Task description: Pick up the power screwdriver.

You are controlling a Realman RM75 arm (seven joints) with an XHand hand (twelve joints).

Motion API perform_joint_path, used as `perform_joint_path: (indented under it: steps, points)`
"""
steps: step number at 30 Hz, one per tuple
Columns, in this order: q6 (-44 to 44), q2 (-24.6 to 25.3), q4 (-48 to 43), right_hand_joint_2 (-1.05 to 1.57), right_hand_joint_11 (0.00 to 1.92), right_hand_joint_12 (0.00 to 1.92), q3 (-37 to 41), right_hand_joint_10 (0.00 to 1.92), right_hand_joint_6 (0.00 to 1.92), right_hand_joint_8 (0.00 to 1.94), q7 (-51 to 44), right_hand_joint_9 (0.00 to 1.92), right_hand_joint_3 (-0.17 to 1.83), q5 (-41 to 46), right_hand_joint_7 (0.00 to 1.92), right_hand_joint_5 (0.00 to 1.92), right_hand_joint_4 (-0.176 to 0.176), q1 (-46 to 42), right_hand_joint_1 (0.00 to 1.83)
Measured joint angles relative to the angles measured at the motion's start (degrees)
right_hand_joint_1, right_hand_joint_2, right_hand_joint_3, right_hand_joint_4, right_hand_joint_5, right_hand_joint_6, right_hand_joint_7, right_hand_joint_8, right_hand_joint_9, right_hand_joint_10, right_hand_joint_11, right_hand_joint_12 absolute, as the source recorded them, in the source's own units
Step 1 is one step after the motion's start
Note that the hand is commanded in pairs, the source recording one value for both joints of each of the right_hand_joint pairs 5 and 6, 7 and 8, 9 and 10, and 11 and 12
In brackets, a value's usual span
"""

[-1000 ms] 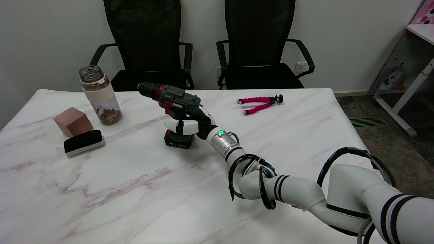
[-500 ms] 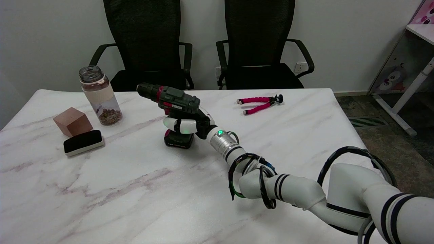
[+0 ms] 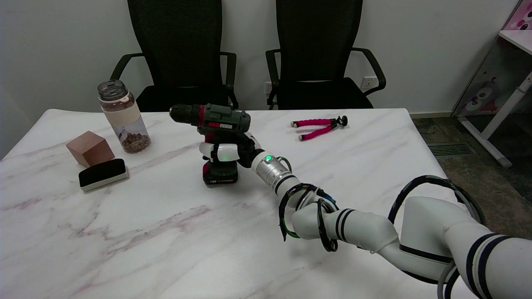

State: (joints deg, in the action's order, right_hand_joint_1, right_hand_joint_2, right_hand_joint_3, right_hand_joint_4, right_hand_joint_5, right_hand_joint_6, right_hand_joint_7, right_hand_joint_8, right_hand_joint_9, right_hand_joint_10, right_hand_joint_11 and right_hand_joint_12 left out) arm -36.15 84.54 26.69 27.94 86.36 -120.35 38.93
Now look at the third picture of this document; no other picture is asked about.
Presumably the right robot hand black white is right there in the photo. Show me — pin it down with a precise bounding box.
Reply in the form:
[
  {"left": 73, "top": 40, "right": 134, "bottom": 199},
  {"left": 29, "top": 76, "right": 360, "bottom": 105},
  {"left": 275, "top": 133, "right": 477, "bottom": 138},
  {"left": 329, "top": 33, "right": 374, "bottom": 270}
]
[{"left": 198, "top": 132, "right": 267, "bottom": 169}]

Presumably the green red power screwdriver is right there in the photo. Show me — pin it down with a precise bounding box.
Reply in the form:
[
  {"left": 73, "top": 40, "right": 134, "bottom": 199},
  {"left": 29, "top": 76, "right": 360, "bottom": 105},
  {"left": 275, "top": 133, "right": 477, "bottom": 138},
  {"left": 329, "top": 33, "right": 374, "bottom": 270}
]
[{"left": 169, "top": 103, "right": 251, "bottom": 186}]

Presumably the pink flexible mini tripod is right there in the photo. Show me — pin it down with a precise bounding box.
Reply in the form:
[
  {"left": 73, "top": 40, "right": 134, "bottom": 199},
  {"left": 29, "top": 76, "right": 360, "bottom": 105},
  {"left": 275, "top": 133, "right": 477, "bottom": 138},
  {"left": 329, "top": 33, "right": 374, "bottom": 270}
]
[{"left": 291, "top": 115, "right": 348, "bottom": 141}]

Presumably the glass jar with nuts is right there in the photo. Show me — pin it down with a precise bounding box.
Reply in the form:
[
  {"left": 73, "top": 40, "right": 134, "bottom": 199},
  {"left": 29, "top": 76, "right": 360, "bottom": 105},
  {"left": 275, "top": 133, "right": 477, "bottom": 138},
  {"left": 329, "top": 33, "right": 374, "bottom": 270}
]
[{"left": 98, "top": 79, "right": 152, "bottom": 154}]

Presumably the black mesh office chair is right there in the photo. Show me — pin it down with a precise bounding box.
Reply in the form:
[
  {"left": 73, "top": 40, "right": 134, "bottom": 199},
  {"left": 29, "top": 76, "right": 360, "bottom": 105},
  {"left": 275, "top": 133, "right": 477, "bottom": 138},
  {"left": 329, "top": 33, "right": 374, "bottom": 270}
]
[
  {"left": 266, "top": 0, "right": 387, "bottom": 110},
  {"left": 111, "top": 0, "right": 239, "bottom": 113}
]

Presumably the black white board eraser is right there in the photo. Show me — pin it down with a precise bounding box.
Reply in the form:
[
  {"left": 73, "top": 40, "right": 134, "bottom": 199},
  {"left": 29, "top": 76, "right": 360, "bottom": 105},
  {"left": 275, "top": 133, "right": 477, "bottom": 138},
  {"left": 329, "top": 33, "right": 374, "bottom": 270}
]
[{"left": 79, "top": 158, "right": 129, "bottom": 192}]

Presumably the brown cube block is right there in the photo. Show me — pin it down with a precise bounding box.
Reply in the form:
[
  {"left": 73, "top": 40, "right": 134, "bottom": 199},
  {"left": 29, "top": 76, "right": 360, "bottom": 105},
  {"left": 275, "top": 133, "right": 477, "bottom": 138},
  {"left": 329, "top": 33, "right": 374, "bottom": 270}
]
[{"left": 66, "top": 130, "right": 115, "bottom": 168}]

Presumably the floor vent grille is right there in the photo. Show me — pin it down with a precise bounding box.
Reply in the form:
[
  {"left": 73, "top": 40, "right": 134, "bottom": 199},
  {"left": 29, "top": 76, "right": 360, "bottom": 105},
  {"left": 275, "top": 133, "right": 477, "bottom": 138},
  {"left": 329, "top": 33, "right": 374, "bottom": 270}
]
[{"left": 427, "top": 142, "right": 475, "bottom": 157}]

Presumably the cartoon owl printed panel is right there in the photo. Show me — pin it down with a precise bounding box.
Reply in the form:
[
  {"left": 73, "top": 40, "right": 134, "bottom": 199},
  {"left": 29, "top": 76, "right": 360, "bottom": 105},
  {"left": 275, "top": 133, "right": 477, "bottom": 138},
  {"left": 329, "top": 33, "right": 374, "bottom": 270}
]
[{"left": 452, "top": 38, "right": 532, "bottom": 118}]

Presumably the white desk with leg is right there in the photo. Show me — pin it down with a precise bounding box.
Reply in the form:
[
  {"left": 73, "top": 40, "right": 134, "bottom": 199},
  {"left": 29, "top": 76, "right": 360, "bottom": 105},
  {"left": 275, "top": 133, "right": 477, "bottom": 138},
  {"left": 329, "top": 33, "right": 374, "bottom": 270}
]
[{"left": 457, "top": 30, "right": 532, "bottom": 169}]

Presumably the pink picture board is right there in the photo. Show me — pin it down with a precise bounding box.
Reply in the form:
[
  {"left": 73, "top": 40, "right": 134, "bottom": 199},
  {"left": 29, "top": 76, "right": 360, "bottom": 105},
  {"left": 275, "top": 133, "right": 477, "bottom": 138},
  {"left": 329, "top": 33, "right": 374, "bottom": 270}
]
[{"left": 504, "top": 0, "right": 532, "bottom": 31}]

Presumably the black wrist cable bundle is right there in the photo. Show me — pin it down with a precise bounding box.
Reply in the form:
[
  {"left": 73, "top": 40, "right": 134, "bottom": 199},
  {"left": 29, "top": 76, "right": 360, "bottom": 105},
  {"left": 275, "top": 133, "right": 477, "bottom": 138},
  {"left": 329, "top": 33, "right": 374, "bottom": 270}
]
[{"left": 278, "top": 183, "right": 339, "bottom": 252}]

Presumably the large black cable loop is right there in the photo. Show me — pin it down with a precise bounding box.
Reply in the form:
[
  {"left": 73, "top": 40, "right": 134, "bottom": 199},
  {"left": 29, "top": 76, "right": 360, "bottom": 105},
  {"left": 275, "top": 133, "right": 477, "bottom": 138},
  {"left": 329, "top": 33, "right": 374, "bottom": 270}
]
[{"left": 387, "top": 175, "right": 487, "bottom": 227}]

